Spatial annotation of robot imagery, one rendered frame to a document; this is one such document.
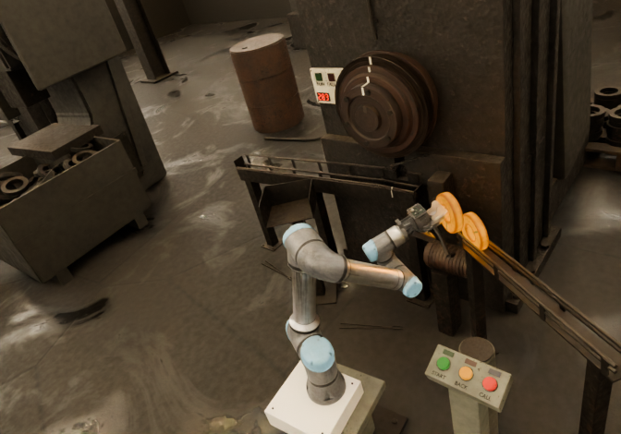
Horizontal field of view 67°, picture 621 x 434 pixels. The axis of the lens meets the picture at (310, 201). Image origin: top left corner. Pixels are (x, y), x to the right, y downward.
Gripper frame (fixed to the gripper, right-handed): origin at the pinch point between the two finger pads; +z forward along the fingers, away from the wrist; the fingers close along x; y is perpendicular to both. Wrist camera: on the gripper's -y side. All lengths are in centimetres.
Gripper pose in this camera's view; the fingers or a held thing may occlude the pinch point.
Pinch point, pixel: (448, 208)
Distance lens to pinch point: 184.1
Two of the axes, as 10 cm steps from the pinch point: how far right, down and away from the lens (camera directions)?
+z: 8.5, -5.3, -0.3
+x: -2.6, -4.6, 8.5
